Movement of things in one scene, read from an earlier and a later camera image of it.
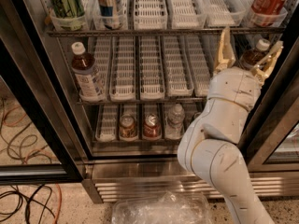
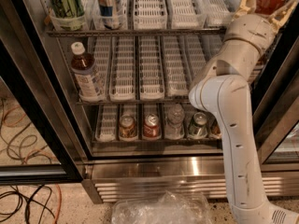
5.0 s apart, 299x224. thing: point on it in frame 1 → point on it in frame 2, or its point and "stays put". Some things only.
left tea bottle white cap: [86, 76] stays put
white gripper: [235, 84] → [251, 29]
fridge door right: [270, 140] stays put
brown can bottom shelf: [127, 127] stays put
